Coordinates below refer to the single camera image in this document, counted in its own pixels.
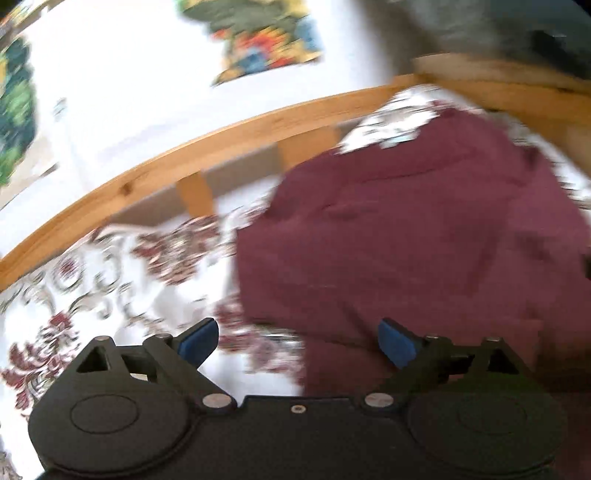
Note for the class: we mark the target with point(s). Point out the dark plastic-wrapped bundle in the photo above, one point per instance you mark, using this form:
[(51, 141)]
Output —
[(489, 27)]

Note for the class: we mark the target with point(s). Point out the wooden bed frame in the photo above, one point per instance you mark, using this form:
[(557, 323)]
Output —
[(221, 143)]

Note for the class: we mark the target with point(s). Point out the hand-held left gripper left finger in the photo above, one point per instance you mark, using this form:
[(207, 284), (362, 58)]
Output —
[(199, 340)]

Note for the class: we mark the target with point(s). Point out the floral patterned bedspread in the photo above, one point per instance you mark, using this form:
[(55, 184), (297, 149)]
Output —
[(115, 286)]

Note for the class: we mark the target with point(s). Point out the colourful floral rug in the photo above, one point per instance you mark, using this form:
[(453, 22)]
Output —
[(258, 37)]

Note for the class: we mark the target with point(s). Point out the colourful wall poster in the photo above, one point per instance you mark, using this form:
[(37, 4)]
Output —
[(16, 120)]

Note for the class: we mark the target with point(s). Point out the maroon garment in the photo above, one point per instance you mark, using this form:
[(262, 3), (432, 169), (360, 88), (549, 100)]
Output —
[(397, 221)]

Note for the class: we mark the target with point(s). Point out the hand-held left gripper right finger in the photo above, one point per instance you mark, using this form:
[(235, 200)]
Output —
[(396, 342)]

